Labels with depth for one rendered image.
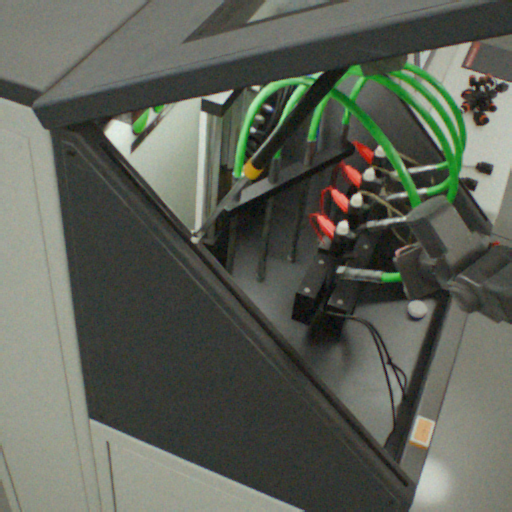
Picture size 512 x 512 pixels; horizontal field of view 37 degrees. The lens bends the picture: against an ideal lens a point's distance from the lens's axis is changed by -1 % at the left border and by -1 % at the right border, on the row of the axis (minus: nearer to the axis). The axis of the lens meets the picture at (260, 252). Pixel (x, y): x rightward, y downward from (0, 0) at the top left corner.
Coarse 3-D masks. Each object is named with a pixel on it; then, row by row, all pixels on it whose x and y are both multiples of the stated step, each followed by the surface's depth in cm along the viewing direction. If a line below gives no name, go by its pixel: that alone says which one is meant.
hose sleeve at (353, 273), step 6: (348, 270) 122; (354, 270) 121; (360, 270) 120; (366, 270) 120; (348, 276) 122; (354, 276) 121; (360, 276) 120; (366, 276) 119; (372, 276) 118; (378, 276) 117; (378, 282) 118; (384, 282) 117
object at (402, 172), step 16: (288, 80) 111; (304, 80) 109; (336, 96) 106; (256, 112) 121; (352, 112) 105; (368, 128) 104; (240, 144) 127; (384, 144) 103; (240, 160) 130; (400, 160) 103; (240, 176) 133; (400, 176) 104; (416, 192) 104
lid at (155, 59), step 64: (192, 0) 97; (256, 0) 91; (320, 0) 81; (384, 0) 68; (448, 0) 62; (128, 64) 84; (192, 64) 75; (256, 64) 72; (320, 64) 69; (384, 64) 70
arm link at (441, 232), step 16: (416, 208) 97; (432, 208) 92; (448, 208) 91; (416, 224) 93; (432, 224) 90; (448, 224) 91; (464, 224) 91; (432, 240) 93; (448, 240) 91; (464, 240) 91; (480, 240) 92; (432, 256) 94; (448, 256) 91; (464, 256) 91; (480, 256) 92; (448, 288) 90; (464, 288) 88; (464, 304) 88; (480, 304) 87
